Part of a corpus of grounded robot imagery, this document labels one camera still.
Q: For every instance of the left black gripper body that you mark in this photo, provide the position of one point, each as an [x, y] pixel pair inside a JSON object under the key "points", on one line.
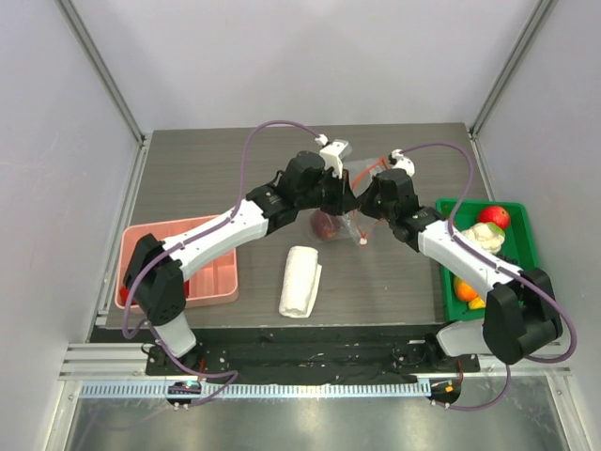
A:
{"points": [[330, 194]]}

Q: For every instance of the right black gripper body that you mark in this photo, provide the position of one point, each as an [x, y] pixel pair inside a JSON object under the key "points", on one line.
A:
{"points": [[371, 198]]}

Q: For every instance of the white fake cauliflower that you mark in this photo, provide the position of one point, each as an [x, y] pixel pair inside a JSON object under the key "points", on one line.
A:
{"points": [[488, 236]]}

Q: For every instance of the red fake tomato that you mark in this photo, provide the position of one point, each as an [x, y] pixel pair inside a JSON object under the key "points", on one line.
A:
{"points": [[495, 214]]}

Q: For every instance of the orange fake fruit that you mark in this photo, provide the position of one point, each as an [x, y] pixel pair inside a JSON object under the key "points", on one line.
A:
{"points": [[463, 291]]}

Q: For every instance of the dark fake grapes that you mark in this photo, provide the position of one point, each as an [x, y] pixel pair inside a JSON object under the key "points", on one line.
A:
{"points": [[507, 259]]}

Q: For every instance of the yellow fake pepper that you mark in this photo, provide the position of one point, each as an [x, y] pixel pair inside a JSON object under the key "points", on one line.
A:
{"points": [[476, 304]]}

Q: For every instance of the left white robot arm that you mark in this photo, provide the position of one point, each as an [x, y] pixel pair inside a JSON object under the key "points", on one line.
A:
{"points": [[158, 269]]}

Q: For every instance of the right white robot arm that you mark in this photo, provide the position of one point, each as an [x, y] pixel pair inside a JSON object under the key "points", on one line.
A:
{"points": [[521, 314]]}

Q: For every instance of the dark red fake fruit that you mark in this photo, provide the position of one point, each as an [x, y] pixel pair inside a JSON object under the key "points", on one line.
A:
{"points": [[324, 226]]}

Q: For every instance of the rolled white towel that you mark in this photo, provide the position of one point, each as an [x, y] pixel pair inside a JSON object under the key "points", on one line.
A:
{"points": [[301, 283]]}

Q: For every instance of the pink divided organizer tray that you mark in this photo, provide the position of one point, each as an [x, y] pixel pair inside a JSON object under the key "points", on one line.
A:
{"points": [[215, 283]]}

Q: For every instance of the green plastic bin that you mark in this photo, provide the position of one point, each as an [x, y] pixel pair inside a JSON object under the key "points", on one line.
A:
{"points": [[519, 244]]}

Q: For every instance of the red cloth left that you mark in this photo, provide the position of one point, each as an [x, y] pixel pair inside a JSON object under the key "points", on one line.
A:
{"points": [[123, 294]]}

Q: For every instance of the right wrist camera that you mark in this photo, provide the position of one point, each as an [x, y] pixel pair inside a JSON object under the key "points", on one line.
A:
{"points": [[398, 160]]}

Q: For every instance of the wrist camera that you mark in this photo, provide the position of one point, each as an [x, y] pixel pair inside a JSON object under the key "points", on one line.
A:
{"points": [[333, 153], [398, 160]]}

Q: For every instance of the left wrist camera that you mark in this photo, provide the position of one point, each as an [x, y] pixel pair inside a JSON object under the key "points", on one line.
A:
{"points": [[333, 153]]}

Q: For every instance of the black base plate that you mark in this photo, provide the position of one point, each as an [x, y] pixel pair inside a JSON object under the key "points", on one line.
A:
{"points": [[311, 355]]}

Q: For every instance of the right aluminium frame post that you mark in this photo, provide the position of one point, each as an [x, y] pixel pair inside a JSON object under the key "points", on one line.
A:
{"points": [[524, 41]]}

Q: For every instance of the aluminium frame post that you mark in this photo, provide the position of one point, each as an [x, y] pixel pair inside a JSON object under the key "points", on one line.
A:
{"points": [[524, 41], [93, 55]]}

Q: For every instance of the left aluminium frame post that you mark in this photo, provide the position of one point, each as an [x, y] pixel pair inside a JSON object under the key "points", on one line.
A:
{"points": [[93, 55]]}

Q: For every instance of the perforated metal rail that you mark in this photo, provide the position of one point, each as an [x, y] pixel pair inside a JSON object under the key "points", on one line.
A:
{"points": [[186, 390]]}

